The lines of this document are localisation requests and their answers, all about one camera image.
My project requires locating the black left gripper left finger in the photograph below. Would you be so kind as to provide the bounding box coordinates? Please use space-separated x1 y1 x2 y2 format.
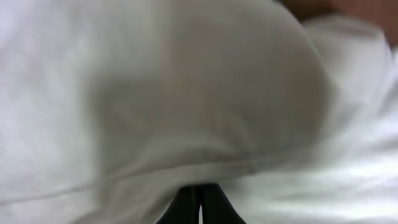
156 186 201 224

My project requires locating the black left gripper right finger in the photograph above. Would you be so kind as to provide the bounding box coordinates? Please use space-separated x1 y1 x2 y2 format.
200 184 246 224

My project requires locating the white t-shirt with black print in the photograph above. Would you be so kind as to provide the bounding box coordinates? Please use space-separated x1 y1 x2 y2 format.
1 0 397 223

